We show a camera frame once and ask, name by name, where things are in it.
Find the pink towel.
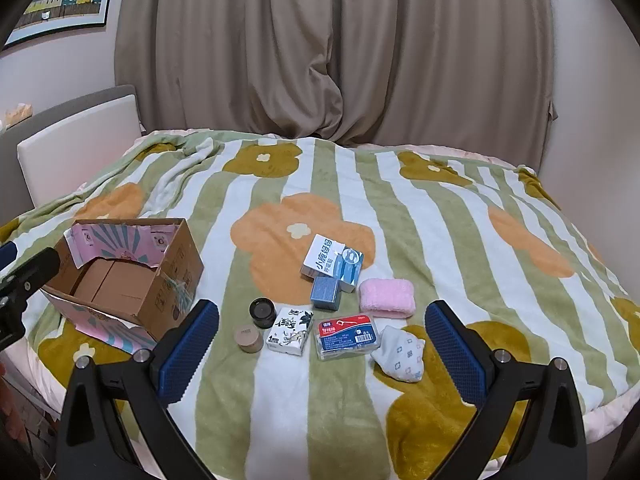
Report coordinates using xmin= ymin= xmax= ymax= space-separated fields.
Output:
xmin=358 ymin=279 xmax=416 ymax=319

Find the red label floss pick box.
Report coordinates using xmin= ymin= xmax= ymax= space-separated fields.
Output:
xmin=313 ymin=314 xmax=382 ymax=362

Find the white and blue box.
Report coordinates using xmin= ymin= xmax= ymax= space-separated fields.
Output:
xmin=300 ymin=234 xmax=365 ymax=293

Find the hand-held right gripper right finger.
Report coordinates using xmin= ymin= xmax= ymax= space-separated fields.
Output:
xmin=424 ymin=300 xmax=588 ymax=480

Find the green striped flower blanket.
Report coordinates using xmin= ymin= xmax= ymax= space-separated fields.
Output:
xmin=0 ymin=130 xmax=640 ymax=480

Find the black round jar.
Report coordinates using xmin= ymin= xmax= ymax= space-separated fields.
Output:
xmin=250 ymin=298 xmax=277 ymax=329

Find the small blue box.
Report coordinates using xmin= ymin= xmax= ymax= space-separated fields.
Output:
xmin=310 ymin=276 xmax=342 ymax=311

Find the white patterned sock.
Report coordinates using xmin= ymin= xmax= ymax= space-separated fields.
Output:
xmin=370 ymin=325 xmax=427 ymax=378

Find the beige soft item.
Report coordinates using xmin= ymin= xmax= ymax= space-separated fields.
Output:
xmin=1 ymin=102 xmax=33 ymax=125

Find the brown cardboard box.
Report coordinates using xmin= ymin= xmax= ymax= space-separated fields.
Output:
xmin=40 ymin=217 xmax=205 ymax=356

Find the beige curtain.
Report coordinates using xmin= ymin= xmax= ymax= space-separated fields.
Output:
xmin=114 ymin=0 xmax=561 ymax=148

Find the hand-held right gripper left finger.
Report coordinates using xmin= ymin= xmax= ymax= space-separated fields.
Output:
xmin=59 ymin=299 xmax=221 ymax=480

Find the white tissue packet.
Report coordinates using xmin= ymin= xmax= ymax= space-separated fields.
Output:
xmin=263 ymin=306 xmax=315 ymax=357

